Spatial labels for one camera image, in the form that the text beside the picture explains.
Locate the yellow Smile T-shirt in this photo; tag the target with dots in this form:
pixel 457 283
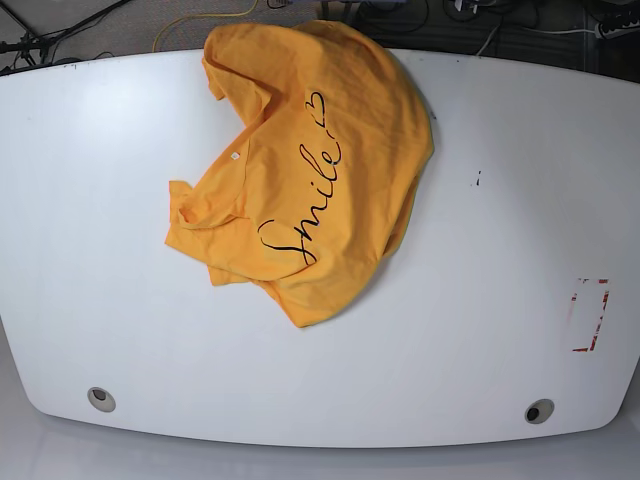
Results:
pixel 318 188

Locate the red tape rectangle marking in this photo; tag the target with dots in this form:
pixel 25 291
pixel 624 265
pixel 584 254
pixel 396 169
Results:
pixel 587 311

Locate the left table grommet hole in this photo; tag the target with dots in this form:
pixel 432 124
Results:
pixel 101 400

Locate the table grommet hole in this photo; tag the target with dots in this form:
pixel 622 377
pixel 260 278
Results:
pixel 101 400
pixel 539 411

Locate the right table grommet hole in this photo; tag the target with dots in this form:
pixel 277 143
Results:
pixel 539 411

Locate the white power strip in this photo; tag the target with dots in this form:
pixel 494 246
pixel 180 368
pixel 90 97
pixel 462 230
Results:
pixel 617 25

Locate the black tripod legs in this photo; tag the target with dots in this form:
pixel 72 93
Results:
pixel 38 49

